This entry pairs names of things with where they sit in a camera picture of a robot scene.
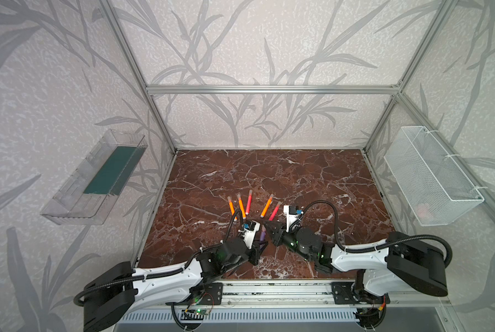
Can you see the purple highlighter pen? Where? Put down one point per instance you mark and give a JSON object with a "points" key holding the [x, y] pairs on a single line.
{"points": [[262, 234]]}

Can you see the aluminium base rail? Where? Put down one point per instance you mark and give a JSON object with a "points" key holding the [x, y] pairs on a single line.
{"points": [[277, 293]]}

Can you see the white wire mesh basket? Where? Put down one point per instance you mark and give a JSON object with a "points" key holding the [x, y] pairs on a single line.
{"points": [[437, 190]]}

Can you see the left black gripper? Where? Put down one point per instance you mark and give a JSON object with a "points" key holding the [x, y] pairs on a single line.
{"points": [[255, 243]]}

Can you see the orange highlighter pair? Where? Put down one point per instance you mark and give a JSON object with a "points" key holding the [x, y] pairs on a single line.
{"points": [[241, 205]]}

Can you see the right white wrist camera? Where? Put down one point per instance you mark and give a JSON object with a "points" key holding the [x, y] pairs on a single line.
{"points": [[293, 216]]}

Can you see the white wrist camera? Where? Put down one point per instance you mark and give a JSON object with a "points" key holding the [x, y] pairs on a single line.
{"points": [[248, 232], [293, 216]]}

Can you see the small green circuit board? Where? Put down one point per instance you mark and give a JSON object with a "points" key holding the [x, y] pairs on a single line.
{"points": [[196, 314]]}

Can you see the pink highlighter pair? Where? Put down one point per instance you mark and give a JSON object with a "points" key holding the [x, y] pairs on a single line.
{"points": [[249, 202]]}

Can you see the clear plastic wall tray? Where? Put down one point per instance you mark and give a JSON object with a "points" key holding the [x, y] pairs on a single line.
{"points": [[88, 196]]}

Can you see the aluminium frame crossbar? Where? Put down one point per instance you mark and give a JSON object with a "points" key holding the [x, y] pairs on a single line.
{"points": [[271, 89]]}

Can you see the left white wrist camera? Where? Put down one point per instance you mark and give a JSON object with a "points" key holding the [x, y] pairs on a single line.
{"points": [[248, 232]]}

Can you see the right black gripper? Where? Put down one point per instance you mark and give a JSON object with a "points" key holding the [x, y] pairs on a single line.
{"points": [[278, 233]]}

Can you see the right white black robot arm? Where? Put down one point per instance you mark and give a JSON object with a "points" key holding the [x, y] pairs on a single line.
{"points": [[397, 263]]}

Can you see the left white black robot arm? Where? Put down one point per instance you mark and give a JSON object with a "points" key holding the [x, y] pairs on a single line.
{"points": [[123, 288]]}

